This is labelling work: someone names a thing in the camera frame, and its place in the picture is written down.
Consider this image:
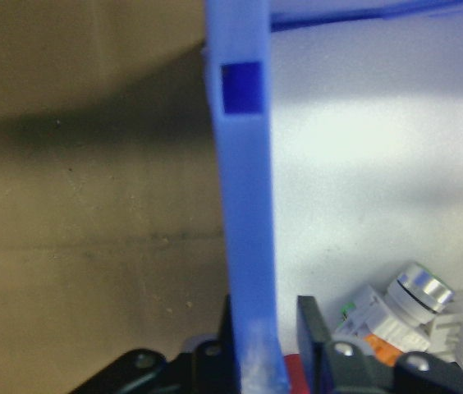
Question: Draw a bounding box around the white foam liner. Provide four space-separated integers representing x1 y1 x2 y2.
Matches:
270 16 463 370

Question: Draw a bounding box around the blue bin with buttons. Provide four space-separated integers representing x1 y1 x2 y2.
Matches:
202 0 463 394

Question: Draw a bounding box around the white pushbutton switch component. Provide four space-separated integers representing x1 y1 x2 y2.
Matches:
333 262 456 366

